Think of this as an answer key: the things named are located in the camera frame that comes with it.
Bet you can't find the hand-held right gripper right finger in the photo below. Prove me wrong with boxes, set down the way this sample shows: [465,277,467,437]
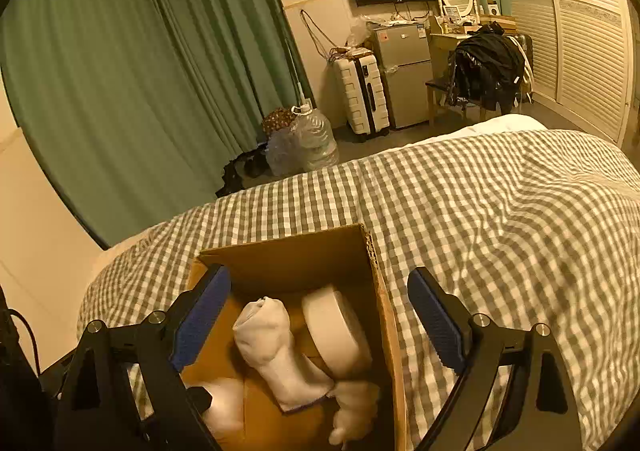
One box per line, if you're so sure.
[407,267,583,451]

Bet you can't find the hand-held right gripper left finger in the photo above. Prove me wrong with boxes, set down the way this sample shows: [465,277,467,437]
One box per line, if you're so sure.
[54,264,232,451]

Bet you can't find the white sock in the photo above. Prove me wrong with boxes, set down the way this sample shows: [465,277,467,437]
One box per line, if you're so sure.
[232,296,336,414]
[199,380,247,438]

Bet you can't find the brown cardboard box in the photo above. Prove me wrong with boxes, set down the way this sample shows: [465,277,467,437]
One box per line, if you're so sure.
[179,223,417,451]

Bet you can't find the white folded sock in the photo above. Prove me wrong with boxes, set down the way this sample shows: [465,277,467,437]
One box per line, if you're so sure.
[199,380,247,438]

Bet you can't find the white tape roll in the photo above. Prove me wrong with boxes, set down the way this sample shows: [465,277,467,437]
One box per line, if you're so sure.
[300,287,374,378]

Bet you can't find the white fluffy cloth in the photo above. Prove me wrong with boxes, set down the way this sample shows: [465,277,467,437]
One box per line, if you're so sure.
[329,378,382,450]

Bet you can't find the grey checkered blanket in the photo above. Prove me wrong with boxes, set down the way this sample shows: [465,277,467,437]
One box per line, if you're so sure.
[76,128,640,451]

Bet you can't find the black items on floor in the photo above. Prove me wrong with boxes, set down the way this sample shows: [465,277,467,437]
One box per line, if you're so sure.
[215,143,272,198]

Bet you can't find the small clear water jug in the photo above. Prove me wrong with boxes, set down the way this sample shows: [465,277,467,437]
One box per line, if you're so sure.
[265,127,306,176]

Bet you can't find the white bed sheet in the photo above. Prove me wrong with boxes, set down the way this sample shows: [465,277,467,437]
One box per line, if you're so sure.
[450,113,543,136]

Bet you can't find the brown floral bag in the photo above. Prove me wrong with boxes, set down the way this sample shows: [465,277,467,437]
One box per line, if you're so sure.
[262,108,297,135]

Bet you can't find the large clear water jug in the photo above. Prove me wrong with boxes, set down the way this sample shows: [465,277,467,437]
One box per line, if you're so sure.
[291,103,340,170]

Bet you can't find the wooden chair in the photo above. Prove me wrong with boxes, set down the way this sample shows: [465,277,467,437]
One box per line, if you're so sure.
[425,51,488,128]

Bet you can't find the white hard-shell suitcase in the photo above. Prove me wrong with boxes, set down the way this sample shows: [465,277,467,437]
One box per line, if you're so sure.
[333,52,391,136]

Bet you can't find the wide green curtain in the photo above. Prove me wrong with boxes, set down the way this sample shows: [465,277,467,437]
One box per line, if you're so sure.
[0,0,316,249]

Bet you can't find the small silver fridge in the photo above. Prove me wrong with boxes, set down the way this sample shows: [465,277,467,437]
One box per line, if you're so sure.
[370,22,435,130]

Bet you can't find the black clothes pile on chair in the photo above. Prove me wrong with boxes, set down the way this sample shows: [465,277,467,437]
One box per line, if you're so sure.
[449,26,526,112]

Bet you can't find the wooden dressing desk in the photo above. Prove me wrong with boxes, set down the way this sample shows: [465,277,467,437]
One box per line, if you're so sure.
[428,15,518,82]

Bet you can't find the clear plastic bag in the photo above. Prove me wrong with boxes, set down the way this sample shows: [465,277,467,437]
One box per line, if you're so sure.
[346,13,377,52]

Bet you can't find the white louvered wardrobe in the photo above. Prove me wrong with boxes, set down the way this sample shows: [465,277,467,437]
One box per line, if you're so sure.
[487,0,636,148]

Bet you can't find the wall cables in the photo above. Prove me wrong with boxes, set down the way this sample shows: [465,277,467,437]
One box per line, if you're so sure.
[299,8,347,62]

